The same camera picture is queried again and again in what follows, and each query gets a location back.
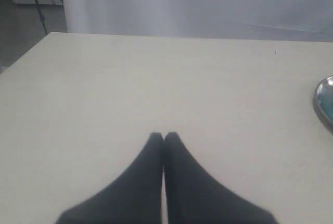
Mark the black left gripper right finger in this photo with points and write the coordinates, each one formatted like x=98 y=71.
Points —
x=194 y=196

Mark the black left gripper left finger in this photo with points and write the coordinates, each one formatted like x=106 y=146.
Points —
x=134 y=197

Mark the round steel plate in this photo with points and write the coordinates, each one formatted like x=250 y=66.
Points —
x=322 y=102

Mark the white backdrop curtain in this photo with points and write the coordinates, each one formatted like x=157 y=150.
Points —
x=290 y=20

